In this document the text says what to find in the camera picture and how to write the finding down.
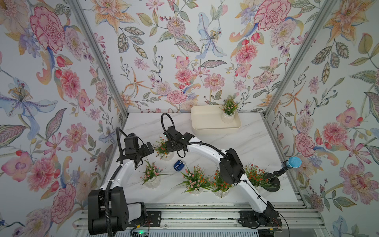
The potted plant pink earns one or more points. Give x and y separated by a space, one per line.
195 180

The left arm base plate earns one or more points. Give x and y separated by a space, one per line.
154 218

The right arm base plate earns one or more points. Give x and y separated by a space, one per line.
255 220

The potted plant red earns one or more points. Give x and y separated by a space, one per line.
220 187
260 178

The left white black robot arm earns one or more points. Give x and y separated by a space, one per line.
108 210

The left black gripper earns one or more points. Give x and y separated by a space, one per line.
146 151

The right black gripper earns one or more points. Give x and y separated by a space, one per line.
169 148

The aluminium rail frame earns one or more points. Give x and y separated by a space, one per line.
221 220

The small blue object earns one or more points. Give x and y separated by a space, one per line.
179 165

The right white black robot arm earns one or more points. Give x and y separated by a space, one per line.
230 167

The cream plastic storage box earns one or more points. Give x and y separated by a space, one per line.
208 120

